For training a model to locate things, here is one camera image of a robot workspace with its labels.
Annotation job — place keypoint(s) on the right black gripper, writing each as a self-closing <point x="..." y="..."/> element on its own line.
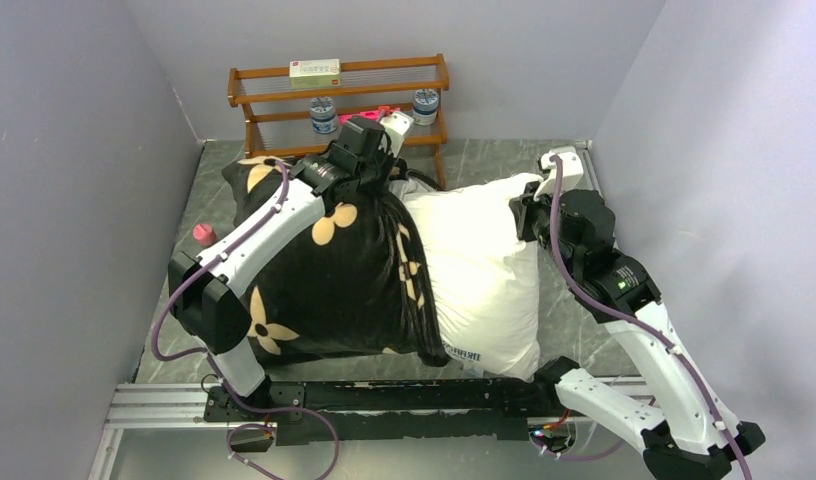
<point x="528" y="208"/>

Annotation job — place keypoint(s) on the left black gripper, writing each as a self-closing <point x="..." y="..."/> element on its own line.
<point x="386" y="160"/>

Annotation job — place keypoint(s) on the white pillow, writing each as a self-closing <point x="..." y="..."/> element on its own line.
<point x="484" y="279"/>

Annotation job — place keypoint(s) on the black floral pillowcase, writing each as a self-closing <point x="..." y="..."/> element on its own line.
<point x="354" y="283"/>

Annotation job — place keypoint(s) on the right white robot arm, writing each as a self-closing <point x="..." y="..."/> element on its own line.
<point x="687" y="432"/>

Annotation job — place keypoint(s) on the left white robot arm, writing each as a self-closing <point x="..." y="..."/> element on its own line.
<point x="206" y="291"/>

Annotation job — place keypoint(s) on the left blue white jar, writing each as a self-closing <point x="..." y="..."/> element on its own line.
<point x="323" y="115"/>

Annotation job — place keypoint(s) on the blue white jar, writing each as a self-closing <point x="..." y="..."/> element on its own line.
<point x="425" y="106"/>
<point x="323" y="115"/>

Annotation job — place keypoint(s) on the right blue white jar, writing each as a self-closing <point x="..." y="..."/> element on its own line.
<point x="425" y="106"/>

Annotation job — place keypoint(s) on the wooden two-tier shelf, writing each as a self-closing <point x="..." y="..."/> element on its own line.
<point x="277" y="120"/>

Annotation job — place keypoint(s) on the white green box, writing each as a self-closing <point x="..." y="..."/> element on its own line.
<point x="314" y="74"/>

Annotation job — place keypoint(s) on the pink small cup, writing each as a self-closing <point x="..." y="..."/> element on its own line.
<point x="204" y="234"/>

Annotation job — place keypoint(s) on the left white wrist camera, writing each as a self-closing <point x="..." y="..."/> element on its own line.
<point x="397" y="126"/>

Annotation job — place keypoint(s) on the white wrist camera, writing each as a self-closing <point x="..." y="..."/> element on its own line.
<point x="561" y="167"/>
<point x="397" y="126"/>

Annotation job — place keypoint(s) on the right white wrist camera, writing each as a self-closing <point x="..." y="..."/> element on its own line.
<point x="561" y="167"/>

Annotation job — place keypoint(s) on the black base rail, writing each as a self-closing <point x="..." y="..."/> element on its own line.
<point x="318" y="411"/>

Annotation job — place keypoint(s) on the aluminium frame rail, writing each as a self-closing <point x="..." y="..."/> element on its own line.
<point x="154" y="407"/>

